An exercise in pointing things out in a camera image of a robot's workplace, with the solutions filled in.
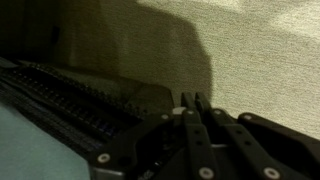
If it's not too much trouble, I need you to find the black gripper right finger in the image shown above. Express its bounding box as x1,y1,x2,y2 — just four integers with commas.
195,93,284,180

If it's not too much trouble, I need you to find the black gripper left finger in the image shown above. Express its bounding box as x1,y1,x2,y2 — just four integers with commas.
181,93,216,180

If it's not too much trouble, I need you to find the large teal zippered bag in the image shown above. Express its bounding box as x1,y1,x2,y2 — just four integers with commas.
0,58,174,180

